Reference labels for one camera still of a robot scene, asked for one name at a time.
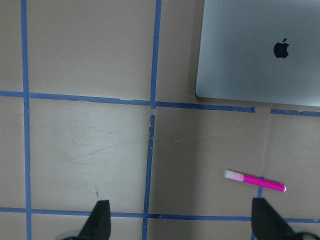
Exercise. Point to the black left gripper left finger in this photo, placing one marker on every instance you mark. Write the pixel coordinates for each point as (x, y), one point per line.
(98, 224)

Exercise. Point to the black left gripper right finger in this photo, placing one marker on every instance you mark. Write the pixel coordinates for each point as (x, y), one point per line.
(267, 224)

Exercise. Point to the pink marker pen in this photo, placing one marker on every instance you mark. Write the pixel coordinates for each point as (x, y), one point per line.
(249, 179)

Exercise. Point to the silver laptop notebook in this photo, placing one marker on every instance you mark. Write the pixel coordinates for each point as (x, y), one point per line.
(260, 51)

